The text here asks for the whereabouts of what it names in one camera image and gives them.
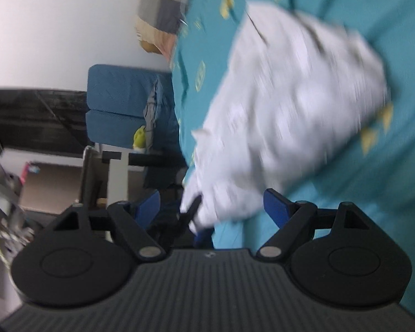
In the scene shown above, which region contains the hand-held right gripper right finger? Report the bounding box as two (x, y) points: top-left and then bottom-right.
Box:
(256, 188), (377, 261)

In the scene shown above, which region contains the teal printed bedsheet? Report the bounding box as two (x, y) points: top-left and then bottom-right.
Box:
(169, 0), (415, 319)

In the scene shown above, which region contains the white side table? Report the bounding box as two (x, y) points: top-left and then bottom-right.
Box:
(82, 144), (187, 210)

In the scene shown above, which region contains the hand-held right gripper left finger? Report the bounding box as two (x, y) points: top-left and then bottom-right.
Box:
(43, 190), (167, 262)

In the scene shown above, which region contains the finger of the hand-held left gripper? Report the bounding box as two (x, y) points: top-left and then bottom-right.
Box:
(175, 195), (204, 239)

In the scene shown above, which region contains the white t-shirt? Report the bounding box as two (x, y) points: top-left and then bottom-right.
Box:
(180, 0), (391, 234)

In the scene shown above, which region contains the blue folding sofa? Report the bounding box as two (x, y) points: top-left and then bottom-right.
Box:
(86, 64), (180, 146)

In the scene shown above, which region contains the plaid pillow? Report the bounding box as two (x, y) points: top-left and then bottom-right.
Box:
(136, 0), (208, 56)

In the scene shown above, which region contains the yellow-green plush toy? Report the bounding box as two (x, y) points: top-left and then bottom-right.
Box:
(133, 125), (148, 152)

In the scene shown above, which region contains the black screen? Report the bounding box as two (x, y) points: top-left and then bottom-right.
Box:
(0, 89), (89, 154)

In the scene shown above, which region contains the cardboard box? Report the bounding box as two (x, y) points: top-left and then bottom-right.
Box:
(19, 161), (87, 212)

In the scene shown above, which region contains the cluttered shelf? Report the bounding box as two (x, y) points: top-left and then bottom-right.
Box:
(0, 145), (37, 284)

